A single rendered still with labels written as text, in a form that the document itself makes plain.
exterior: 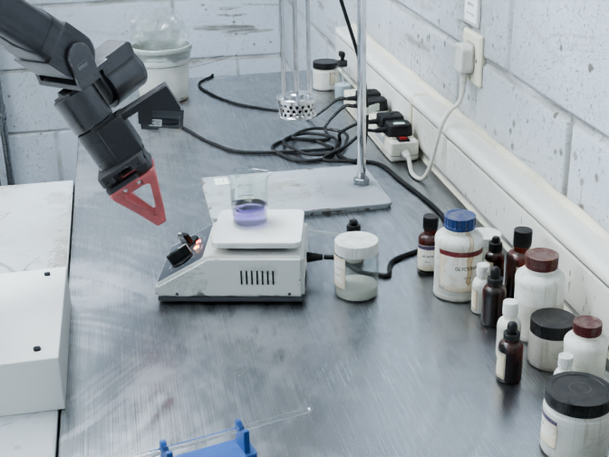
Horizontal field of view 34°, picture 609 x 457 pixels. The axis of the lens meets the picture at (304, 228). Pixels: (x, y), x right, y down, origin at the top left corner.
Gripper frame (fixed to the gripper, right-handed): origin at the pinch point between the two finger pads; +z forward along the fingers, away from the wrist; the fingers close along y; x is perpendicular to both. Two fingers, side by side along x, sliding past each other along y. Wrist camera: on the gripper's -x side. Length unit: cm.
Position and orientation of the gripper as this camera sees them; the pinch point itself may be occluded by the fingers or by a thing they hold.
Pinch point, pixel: (158, 214)
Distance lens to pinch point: 134.7
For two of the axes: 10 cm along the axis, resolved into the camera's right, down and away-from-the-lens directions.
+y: -1.7, -2.8, 9.4
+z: 5.1, 7.9, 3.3
